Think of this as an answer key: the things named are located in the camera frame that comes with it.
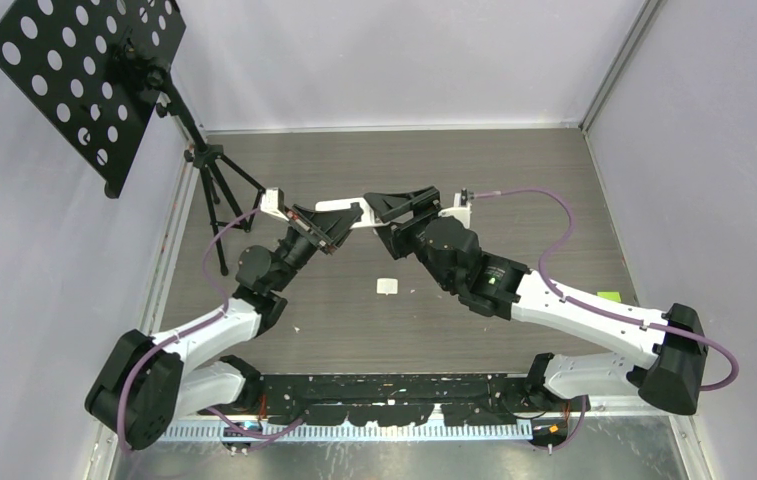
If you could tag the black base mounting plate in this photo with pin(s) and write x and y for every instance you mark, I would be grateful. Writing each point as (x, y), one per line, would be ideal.
(395, 400)

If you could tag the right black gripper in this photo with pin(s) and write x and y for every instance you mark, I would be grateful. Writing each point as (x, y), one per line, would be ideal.
(391, 206)

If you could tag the black perforated music stand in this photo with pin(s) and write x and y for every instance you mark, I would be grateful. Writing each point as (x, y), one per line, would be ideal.
(98, 71)

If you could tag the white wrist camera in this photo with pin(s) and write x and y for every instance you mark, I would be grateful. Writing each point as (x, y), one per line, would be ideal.
(272, 203)
(460, 209)

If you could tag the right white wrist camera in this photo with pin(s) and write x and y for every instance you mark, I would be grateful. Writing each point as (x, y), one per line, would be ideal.
(460, 209)

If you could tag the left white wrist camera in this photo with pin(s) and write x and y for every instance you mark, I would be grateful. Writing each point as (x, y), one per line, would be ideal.
(272, 203)

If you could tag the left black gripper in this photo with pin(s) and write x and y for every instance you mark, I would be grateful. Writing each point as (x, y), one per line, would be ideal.
(329, 228)

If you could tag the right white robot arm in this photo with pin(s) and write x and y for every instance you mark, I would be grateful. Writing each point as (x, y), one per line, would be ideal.
(656, 355)

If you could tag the small white battery cover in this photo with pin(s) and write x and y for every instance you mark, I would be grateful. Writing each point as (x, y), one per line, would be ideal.
(387, 286)

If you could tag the green block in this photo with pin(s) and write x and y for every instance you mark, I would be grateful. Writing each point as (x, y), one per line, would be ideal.
(610, 296)

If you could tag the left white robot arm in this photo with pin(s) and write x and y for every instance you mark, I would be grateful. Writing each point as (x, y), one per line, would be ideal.
(148, 381)

